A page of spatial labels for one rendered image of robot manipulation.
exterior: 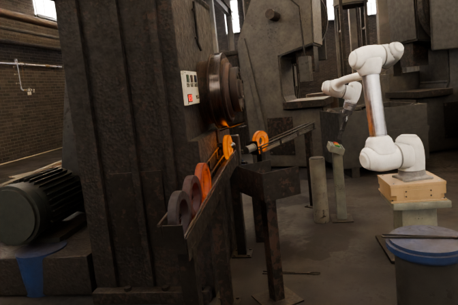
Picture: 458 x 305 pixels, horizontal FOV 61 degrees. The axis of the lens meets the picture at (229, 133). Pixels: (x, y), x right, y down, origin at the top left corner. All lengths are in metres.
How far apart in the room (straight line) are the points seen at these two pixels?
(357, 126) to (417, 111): 0.70
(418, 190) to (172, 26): 1.67
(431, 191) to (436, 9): 3.25
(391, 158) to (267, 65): 2.98
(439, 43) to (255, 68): 2.25
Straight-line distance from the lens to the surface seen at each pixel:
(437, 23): 5.44
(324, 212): 3.18
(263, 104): 5.17
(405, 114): 4.72
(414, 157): 2.56
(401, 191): 2.52
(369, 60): 2.46
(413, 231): 1.90
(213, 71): 2.28
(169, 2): 2.08
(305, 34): 5.03
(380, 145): 2.44
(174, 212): 1.39
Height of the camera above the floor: 1.12
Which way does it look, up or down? 6 degrees down
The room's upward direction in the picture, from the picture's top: 6 degrees counter-clockwise
